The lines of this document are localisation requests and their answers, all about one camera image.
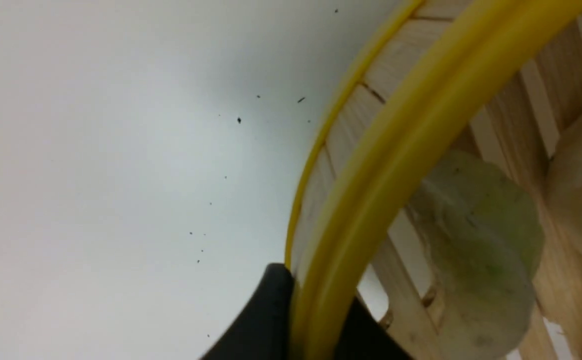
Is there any yellow rimmed bamboo steamer basket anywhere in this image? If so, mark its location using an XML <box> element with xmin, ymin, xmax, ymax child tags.
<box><xmin>285</xmin><ymin>0</ymin><xmax>582</xmax><ymax>360</ymax></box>

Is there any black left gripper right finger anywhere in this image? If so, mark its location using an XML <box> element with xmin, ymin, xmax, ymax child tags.
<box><xmin>335</xmin><ymin>297</ymin><xmax>411</xmax><ymax>360</ymax></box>

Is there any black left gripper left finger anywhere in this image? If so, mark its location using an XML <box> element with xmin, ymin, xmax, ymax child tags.
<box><xmin>202</xmin><ymin>263</ymin><xmax>294</xmax><ymax>360</ymax></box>

